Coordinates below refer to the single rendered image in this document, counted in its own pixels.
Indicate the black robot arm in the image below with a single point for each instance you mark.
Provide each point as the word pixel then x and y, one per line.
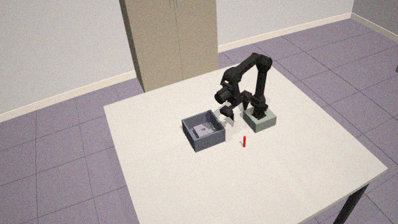
pixel 234 74

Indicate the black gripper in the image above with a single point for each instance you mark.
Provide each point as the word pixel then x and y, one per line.
pixel 244 97

